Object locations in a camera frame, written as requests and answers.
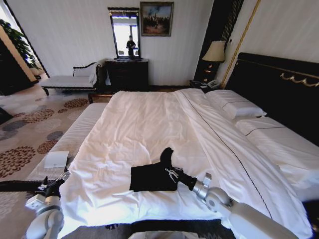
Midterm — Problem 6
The small white striped pillow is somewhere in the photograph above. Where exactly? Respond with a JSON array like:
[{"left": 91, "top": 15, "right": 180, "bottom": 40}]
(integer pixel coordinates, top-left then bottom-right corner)
[{"left": 205, "top": 89, "right": 268, "bottom": 120}]

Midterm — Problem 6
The white striped mattress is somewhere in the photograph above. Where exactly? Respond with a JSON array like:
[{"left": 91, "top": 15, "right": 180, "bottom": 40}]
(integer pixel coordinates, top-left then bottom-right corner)
[{"left": 25, "top": 102, "right": 108, "bottom": 183}]

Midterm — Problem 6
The table lamp with beige shade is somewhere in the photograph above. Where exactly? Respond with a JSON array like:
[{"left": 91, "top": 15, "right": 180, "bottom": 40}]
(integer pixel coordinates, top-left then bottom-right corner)
[{"left": 201, "top": 40, "right": 226, "bottom": 83}]

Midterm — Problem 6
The white duvet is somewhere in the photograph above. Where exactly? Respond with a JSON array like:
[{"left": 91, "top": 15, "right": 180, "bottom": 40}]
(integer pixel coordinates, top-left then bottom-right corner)
[{"left": 59, "top": 88, "right": 314, "bottom": 239}]

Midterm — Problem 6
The dark framed mirror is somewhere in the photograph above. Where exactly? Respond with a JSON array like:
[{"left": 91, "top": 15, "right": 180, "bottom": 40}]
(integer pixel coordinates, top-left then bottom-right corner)
[{"left": 107, "top": 6, "right": 142, "bottom": 60}]

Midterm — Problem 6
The chaise longue with white cushion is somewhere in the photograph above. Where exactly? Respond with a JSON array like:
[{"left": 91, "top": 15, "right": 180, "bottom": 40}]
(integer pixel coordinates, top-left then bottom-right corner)
[{"left": 40, "top": 61, "right": 105, "bottom": 97}]

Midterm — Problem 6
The black headboard with gold ornament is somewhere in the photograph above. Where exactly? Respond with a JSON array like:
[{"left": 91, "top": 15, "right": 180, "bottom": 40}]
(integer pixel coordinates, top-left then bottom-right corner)
[{"left": 225, "top": 52, "right": 319, "bottom": 148}]

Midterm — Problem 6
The framed painting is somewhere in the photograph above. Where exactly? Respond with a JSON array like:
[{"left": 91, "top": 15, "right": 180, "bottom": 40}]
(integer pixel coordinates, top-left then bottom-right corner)
[{"left": 139, "top": 1, "right": 175, "bottom": 37}]

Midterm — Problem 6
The white robot front shell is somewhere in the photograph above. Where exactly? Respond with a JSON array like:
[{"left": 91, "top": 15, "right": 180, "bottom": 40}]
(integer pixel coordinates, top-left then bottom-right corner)
[{"left": 128, "top": 231, "right": 189, "bottom": 239}]

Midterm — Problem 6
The large white striped pillow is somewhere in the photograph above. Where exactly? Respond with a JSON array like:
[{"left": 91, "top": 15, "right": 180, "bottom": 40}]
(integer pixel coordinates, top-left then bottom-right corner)
[{"left": 233, "top": 117, "right": 319, "bottom": 201}]

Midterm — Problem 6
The gold wall trim strip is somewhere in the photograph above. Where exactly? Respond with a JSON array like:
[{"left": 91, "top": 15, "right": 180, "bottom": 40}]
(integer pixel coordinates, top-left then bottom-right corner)
[{"left": 221, "top": 0, "right": 263, "bottom": 88}]

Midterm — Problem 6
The dark wooden bed bench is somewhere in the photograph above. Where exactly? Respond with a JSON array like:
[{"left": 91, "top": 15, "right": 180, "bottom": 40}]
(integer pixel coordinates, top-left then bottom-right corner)
[{"left": 87, "top": 91, "right": 116, "bottom": 105}]

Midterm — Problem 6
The dark patterned bed runner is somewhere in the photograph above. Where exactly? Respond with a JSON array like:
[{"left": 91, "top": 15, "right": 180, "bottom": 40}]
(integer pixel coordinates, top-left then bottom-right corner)
[{"left": 61, "top": 218, "right": 236, "bottom": 239}]

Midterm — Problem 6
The dark wooden cabinet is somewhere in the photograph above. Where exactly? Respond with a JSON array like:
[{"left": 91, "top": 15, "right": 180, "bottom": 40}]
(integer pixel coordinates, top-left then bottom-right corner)
[{"left": 0, "top": 41, "right": 34, "bottom": 97}]

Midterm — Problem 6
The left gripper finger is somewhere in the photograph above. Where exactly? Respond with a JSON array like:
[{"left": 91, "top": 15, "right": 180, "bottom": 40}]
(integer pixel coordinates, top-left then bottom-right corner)
[
  {"left": 37, "top": 176, "right": 50, "bottom": 192},
  {"left": 53, "top": 167, "right": 70, "bottom": 185}
]

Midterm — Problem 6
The green potted plant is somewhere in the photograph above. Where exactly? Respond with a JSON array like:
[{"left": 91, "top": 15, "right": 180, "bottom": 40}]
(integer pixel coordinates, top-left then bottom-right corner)
[{"left": 0, "top": 19, "right": 42, "bottom": 71}]

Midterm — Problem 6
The dark wooden dresser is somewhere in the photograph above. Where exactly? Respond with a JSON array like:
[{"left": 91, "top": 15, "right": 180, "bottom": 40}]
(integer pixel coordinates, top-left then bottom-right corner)
[{"left": 104, "top": 58, "right": 151, "bottom": 92}]

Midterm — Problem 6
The dark nightstand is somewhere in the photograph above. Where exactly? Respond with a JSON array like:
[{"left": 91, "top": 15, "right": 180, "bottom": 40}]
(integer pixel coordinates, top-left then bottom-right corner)
[{"left": 188, "top": 79, "right": 221, "bottom": 94}]

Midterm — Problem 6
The black garment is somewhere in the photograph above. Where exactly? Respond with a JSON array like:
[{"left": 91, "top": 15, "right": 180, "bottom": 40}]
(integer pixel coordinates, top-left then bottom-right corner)
[{"left": 129, "top": 147, "right": 185, "bottom": 193}]

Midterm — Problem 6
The person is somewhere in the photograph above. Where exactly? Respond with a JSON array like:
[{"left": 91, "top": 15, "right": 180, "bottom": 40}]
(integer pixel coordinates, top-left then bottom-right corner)
[{"left": 126, "top": 35, "right": 137, "bottom": 56}]

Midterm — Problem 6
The white cloth on chaise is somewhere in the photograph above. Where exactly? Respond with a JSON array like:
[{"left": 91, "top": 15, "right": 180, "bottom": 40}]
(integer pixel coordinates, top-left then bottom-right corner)
[{"left": 88, "top": 62, "right": 98, "bottom": 85}]

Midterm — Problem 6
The dark striped wall panel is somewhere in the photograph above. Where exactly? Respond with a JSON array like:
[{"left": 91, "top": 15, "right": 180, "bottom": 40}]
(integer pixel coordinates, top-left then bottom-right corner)
[{"left": 193, "top": 0, "right": 245, "bottom": 82}]

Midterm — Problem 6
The white paper card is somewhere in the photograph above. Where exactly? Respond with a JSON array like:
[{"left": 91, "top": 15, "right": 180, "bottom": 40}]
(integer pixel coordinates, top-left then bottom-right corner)
[{"left": 44, "top": 150, "right": 70, "bottom": 169}]

